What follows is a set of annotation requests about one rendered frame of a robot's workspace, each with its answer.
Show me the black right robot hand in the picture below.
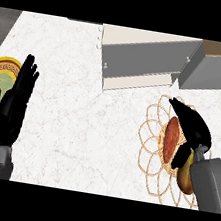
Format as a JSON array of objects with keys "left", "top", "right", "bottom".
[{"left": 157, "top": 97, "right": 219, "bottom": 175}]

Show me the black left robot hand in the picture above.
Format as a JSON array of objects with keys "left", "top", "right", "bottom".
[{"left": 0, "top": 49, "right": 43, "bottom": 155}]

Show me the red-brown sweet potato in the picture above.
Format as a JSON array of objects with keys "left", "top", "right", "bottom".
[{"left": 160, "top": 115, "right": 184, "bottom": 166}]

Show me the woven wicker flower placemat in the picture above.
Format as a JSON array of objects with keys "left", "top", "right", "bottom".
[{"left": 127, "top": 91, "right": 221, "bottom": 212}]

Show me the yellow-brown potato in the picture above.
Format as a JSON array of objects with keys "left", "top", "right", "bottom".
[{"left": 173, "top": 147, "right": 201, "bottom": 197}]

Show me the yellow patterned plate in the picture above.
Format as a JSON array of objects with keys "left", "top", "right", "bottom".
[{"left": 0, "top": 56, "right": 24, "bottom": 145}]

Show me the grey drawer front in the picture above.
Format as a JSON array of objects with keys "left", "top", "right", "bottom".
[{"left": 176, "top": 38, "right": 221, "bottom": 97}]

